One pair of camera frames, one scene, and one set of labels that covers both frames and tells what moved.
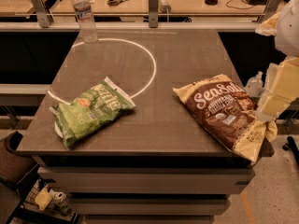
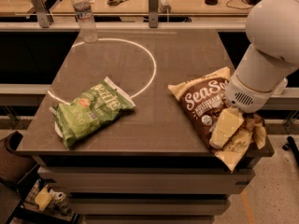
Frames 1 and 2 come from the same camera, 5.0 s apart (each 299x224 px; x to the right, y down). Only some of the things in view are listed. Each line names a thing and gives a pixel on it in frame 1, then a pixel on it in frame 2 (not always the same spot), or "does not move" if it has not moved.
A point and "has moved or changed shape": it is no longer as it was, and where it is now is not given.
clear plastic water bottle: [83, 9] does not move
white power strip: [163, 7] does not move
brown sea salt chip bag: [231, 113] has moved or changed shape
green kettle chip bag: [89, 112] does not move
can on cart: [61, 202] does not move
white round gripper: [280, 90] to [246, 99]
